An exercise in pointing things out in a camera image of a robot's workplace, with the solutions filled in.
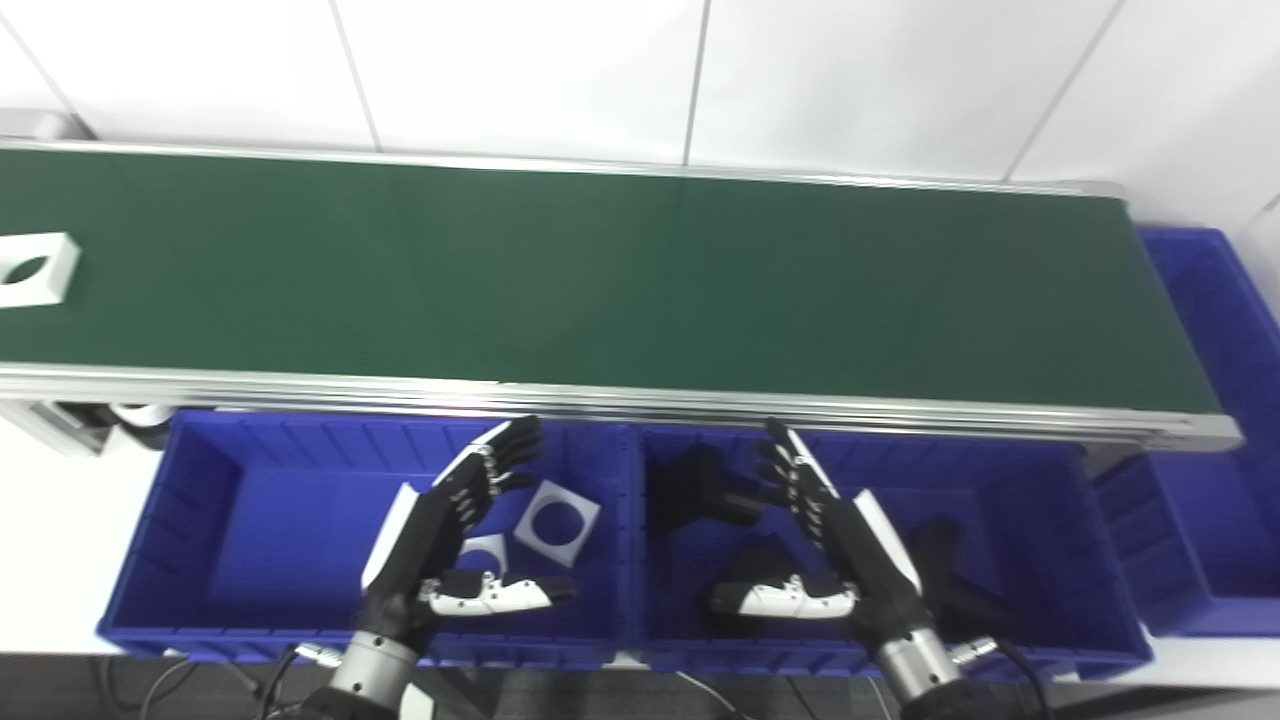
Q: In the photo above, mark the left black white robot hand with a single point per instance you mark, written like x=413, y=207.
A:
x=420, y=540

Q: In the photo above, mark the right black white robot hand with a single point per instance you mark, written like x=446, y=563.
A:
x=860, y=560

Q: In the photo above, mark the white square part with hole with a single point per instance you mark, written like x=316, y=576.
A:
x=55, y=255
x=585, y=520
x=495, y=548

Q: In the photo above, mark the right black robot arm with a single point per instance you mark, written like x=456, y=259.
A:
x=915, y=665

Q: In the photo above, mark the blue plastic bin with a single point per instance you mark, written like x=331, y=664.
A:
x=270, y=530
x=1220, y=470
x=1040, y=560

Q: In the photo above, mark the green conveyor belt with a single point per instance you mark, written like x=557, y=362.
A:
x=700, y=405
x=600, y=280

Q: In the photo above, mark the black white conveyor motor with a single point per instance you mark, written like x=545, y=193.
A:
x=140, y=420

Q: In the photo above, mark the aluminium conveyor leg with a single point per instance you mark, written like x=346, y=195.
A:
x=50, y=425

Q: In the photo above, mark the grey conveyor end cap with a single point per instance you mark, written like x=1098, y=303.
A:
x=40, y=124

